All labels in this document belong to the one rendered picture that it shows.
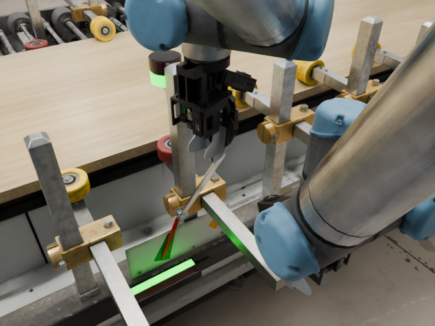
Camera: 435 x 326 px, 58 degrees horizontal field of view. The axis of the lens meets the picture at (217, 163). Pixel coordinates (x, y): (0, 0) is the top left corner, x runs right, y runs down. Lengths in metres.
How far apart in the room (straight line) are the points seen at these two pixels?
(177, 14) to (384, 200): 0.28
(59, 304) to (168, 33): 0.66
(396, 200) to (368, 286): 1.59
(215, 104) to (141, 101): 0.55
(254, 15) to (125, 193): 0.82
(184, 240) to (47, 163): 0.39
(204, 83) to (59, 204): 0.33
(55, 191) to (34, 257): 0.42
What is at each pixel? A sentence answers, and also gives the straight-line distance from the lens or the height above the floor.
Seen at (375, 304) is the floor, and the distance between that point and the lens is 1.83.
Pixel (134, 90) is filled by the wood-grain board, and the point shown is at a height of 0.90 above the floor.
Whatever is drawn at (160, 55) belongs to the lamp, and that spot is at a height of 1.16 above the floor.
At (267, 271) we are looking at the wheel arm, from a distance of 0.74.
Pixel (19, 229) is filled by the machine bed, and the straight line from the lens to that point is 1.04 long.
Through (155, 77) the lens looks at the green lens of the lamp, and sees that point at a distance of 0.74.
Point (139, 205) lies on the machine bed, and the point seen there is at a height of 0.69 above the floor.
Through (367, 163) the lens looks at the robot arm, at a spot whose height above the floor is 1.29.
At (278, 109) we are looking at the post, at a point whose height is 1.01.
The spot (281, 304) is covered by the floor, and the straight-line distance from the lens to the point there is 1.73.
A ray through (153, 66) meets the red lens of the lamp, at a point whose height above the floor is 1.15.
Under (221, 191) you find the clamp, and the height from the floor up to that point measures 0.85.
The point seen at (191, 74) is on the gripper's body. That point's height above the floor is 1.20.
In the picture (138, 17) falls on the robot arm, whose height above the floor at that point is 1.31.
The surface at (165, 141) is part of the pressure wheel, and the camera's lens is 0.96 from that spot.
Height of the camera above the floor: 1.45
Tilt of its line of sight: 38 degrees down
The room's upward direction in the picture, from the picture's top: straight up
